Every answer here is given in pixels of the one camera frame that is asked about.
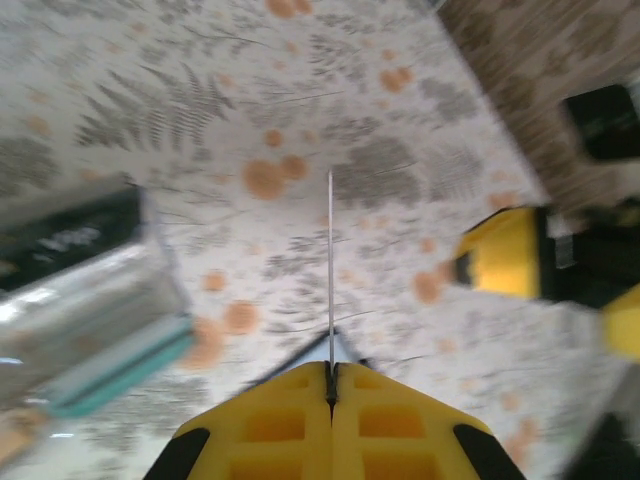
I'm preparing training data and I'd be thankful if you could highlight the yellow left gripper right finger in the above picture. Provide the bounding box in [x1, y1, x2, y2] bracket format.
[332, 362, 526, 480]

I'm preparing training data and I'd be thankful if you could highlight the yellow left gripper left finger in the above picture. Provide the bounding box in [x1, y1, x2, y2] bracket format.
[144, 360, 334, 480]

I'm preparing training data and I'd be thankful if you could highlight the teal plastic card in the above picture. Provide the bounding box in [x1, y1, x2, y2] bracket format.
[47, 317, 197, 420]

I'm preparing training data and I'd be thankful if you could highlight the orange VIP card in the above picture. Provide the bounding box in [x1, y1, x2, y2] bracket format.
[327, 168, 337, 364]

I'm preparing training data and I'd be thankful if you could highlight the clear acrylic card stand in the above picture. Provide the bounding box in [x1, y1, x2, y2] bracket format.
[0, 172, 199, 421]

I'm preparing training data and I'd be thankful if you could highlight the floral print tablecloth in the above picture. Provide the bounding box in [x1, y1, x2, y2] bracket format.
[0, 0, 640, 480]

